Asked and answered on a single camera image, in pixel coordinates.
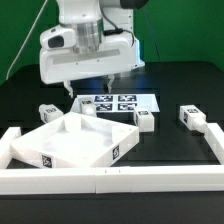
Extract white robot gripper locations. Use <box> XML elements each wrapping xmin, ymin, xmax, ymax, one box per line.
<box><xmin>40</xmin><ymin>33</ymin><xmax>145</xmax><ymax>98</ymax></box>

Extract white square tabletop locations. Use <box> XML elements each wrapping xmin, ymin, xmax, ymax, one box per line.
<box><xmin>11</xmin><ymin>112</ymin><xmax>139</xmax><ymax>168</ymax></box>

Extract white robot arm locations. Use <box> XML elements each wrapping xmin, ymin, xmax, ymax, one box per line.
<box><xmin>40</xmin><ymin>0</ymin><xmax>149</xmax><ymax>92</ymax></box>

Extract white paper marker sheet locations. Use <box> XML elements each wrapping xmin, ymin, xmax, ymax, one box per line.
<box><xmin>71</xmin><ymin>94</ymin><xmax>159</xmax><ymax>113</ymax></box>

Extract white U-shaped fence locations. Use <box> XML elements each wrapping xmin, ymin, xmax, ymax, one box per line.
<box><xmin>0</xmin><ymin>127</ymin><xmax>224</xmax><ymax>195</ymax></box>

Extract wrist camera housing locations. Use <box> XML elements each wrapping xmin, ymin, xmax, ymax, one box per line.
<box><xmin>40</xmin><ymin>26</ymin><xmax>77</xmax><ymax>50</ymax></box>

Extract white cable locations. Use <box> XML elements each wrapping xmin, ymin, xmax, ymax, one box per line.
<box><xmin>5</xmin><ymin>0</ymin><xmax>49</xmax><ymax>81</ymax></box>

